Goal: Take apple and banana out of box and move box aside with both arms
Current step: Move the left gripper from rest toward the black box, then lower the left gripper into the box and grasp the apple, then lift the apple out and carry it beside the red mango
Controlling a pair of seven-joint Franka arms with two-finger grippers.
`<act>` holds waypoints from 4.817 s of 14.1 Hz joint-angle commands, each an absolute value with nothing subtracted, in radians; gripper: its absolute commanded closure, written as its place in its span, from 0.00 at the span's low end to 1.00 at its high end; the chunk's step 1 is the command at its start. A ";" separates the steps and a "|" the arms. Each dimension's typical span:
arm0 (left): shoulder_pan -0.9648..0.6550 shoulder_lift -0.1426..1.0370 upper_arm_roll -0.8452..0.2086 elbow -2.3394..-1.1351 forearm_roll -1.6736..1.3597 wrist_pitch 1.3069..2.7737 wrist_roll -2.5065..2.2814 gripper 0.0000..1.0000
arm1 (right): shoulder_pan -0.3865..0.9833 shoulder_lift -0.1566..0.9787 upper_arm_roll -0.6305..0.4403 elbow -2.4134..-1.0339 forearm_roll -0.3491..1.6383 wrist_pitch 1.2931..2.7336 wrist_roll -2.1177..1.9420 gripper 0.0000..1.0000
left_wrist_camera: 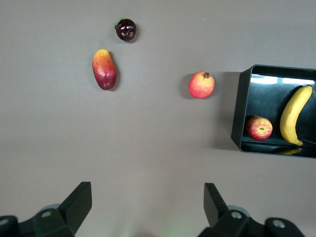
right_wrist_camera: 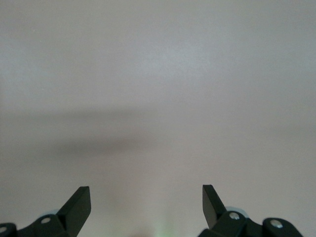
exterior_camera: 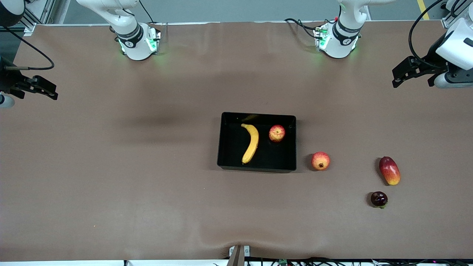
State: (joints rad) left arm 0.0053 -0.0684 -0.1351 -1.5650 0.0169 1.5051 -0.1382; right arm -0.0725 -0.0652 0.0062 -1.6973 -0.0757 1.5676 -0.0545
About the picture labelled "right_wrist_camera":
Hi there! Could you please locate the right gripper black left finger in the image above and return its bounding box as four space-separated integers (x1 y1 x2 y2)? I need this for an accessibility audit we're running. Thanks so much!
0 186 92 237

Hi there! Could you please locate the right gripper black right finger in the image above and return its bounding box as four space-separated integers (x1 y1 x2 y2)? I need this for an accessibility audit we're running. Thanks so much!
198 184 303 237

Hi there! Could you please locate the table cover mat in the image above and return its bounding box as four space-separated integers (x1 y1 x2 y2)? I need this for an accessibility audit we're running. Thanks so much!
0 0 316 237

